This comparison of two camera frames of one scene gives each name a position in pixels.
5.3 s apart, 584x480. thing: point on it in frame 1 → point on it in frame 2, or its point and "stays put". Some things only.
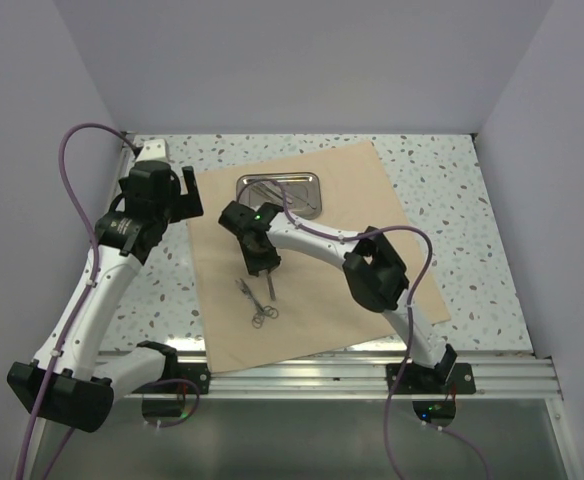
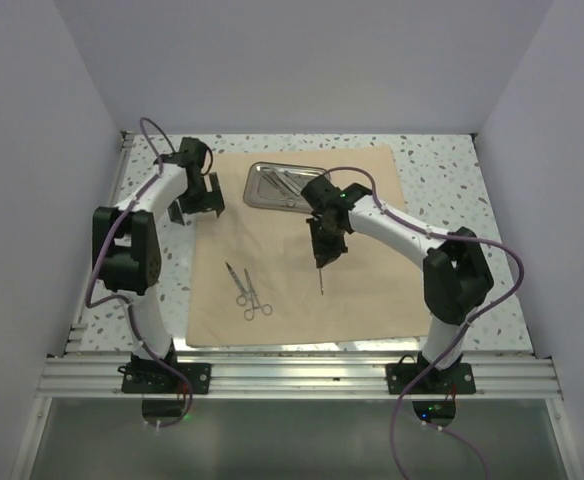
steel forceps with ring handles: [268, 310] → [265, 309]
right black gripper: [257, 264] → [325, 253]
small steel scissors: [259, 317] → [242, 299]
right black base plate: [419, 380] stays put
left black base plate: [197, 373] stays put
